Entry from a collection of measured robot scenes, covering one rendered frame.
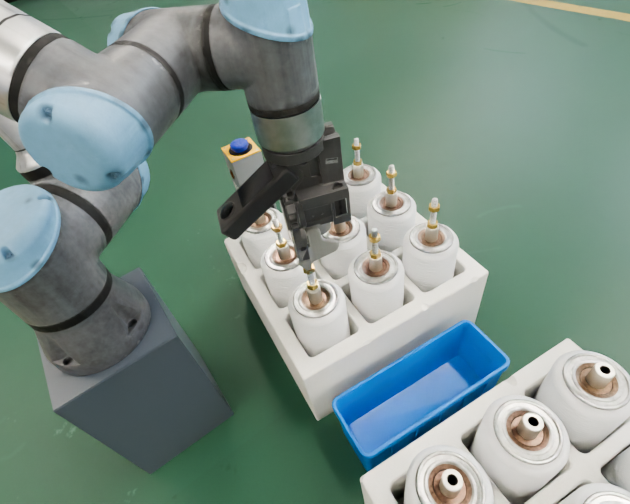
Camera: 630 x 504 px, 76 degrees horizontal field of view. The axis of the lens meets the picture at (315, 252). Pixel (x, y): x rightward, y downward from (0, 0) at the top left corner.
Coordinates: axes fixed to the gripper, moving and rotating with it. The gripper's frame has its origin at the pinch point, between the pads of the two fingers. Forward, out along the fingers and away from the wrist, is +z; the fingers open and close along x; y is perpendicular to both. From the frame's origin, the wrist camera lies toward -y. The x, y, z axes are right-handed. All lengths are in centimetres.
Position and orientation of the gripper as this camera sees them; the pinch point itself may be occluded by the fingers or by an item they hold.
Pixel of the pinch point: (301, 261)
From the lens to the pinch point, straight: 59.2
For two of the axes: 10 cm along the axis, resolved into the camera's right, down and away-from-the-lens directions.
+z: 1.3, 6.8, 7.2
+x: -2.5, -6.8, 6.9
